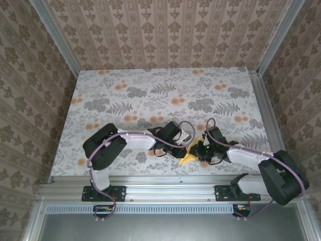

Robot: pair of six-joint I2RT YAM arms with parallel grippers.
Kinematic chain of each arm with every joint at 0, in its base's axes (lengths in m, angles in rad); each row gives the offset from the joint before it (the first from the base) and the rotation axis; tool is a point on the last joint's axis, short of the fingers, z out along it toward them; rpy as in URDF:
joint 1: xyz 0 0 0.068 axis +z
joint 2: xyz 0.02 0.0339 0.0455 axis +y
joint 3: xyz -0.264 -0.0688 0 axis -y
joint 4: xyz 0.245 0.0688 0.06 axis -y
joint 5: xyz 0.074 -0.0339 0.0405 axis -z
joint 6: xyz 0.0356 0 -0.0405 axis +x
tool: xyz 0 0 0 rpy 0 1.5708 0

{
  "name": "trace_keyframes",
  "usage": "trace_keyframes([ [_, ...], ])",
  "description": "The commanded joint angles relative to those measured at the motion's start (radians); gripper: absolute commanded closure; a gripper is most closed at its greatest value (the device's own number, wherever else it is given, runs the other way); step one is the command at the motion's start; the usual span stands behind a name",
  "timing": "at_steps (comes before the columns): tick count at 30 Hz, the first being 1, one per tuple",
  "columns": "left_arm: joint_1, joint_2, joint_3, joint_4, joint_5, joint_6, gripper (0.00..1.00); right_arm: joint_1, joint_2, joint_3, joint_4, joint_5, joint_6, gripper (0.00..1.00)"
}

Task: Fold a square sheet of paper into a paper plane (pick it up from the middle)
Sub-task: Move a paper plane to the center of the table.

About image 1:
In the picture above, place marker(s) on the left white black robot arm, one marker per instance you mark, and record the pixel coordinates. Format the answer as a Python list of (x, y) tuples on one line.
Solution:
[(105, 150)]

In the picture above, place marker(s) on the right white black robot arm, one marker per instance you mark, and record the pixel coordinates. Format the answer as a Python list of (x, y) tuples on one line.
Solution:
[(283, 180)]

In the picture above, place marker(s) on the grey metal sheet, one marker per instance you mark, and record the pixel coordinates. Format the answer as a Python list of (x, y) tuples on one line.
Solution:
[(170, 228)]

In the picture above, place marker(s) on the small black connector board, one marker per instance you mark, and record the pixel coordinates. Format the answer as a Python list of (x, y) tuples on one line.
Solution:
[(102, 209), (242, 208)]

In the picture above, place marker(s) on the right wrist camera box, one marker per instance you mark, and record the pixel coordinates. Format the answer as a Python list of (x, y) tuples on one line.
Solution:
[(206, 142)]

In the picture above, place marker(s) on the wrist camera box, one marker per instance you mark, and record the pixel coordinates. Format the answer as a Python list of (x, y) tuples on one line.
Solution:
[(206, 142), (184, 136)]

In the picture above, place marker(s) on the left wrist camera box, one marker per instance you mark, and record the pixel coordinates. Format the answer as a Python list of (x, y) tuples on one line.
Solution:
[(184, 136)]

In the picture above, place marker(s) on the aluminium side rail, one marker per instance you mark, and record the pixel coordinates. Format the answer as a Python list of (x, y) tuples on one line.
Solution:
[(267, 110)]

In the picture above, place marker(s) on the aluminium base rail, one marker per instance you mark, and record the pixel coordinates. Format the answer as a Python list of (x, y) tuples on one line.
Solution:
[(170, 188)]

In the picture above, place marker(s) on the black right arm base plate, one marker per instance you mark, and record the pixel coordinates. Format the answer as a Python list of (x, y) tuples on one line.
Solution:
[(223, 194)]

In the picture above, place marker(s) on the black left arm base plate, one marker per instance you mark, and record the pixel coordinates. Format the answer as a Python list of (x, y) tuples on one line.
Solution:
[(118, 193)]

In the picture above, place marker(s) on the aluminium frame post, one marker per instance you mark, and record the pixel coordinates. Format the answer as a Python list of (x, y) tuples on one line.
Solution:
[(277, 37), (59, 37)]

